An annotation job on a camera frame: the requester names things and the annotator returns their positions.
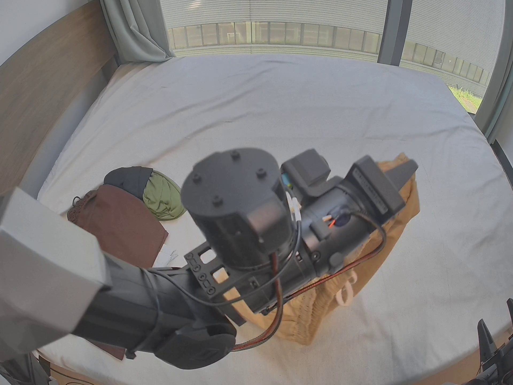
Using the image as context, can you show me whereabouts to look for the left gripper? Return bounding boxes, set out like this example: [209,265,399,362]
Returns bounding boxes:
[289,156,418,296]

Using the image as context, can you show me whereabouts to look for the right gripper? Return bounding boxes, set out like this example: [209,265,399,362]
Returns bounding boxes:
[477,298,513,385]

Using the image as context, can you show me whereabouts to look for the tan shorts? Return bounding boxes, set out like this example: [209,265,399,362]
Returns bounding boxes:
[224,154,421,346]

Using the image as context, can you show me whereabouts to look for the bed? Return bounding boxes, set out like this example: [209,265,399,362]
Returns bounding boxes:
[0,0,513,385]

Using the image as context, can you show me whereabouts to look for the window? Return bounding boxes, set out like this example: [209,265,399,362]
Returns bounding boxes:
[154,0,513,145]

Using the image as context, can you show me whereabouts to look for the green garment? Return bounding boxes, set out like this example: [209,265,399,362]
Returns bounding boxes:
[142,170,188,222]

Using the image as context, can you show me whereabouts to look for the white garment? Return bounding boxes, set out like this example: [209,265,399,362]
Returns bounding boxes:
[153,242,179,268]

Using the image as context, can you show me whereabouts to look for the black garment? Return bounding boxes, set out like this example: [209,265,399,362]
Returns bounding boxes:
[103,166,154,199]

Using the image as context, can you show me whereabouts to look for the brown shorts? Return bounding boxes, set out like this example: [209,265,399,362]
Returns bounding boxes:
[66,185,170,361]

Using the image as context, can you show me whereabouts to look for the grey-green curtain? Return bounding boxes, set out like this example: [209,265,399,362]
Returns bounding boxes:
[95,0,176,62]

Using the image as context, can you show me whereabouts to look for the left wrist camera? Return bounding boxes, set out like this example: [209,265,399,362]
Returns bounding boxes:
[282,148,345,199]

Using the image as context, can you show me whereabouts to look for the black cable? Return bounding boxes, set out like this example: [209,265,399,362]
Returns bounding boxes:
[234,211,388,352]

